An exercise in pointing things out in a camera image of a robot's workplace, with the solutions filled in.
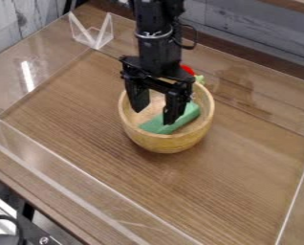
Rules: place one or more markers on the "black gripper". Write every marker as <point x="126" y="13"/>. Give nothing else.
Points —
<point x="155" y="70"/>

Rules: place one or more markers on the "green rectangular block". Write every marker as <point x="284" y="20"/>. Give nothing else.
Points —
<point x="155" y="125"/>

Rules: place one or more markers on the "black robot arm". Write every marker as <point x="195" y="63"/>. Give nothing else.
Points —
<point x="158" y="18"/>

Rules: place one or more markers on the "brown wooden bowl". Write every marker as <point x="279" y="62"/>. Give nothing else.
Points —
<point x="186" y="137"/>

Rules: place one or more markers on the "red toy strawberry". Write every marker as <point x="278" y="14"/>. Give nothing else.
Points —
<point x="191" y="71"/>

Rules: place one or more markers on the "black device with logo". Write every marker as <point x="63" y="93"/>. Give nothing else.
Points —
<point x="40" y="230"/>

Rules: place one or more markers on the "clear acrylic corner bracket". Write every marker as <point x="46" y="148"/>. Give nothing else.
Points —
<point x="92" y="37"/>

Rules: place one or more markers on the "clear acrylic enclosure wall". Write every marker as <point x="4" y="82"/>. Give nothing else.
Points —
<point x="232" y="191"/>

